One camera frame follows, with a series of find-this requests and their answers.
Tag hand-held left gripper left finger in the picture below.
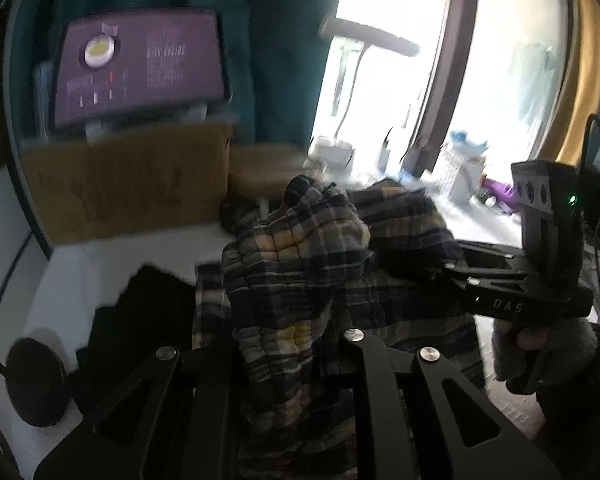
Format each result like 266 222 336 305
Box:
35 340 241 480

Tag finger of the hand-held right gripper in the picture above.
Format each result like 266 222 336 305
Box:
415 259 528 292
454 240 526 262

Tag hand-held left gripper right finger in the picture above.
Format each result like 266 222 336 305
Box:
330 330 561 480

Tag plaid pants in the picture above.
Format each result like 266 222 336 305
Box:
192 175 486 480

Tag person's right forearm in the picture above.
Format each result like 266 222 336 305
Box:
540 330 600 480

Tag person's right hand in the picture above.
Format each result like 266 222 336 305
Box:
490 316 600 396

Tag purple cloth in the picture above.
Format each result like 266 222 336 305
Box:
481 179 522 212

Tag black cloth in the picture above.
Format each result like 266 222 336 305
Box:
74 265 202 413

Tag white perforated basket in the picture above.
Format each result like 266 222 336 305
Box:
439 142 482 202

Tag blue face mask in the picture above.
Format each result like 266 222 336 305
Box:
449 131 490 157

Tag black round disc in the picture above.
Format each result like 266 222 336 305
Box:
0 337 75 429

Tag white lace tablecloth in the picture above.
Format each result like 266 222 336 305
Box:
0 160 546 480

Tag yellow curtain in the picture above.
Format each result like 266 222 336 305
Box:
534 0 600 162

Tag cardboard box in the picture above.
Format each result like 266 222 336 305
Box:
22 119 237 247

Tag tan oval container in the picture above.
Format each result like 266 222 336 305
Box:
227 144 312 197

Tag white desk lamp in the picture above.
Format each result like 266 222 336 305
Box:
307 16 422 172

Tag teal curtain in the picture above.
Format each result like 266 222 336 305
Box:
55 0 352 153

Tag purple appliance panel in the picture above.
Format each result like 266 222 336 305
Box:
47 7 232 133

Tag dark window frame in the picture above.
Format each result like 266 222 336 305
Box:
404 0 482 177

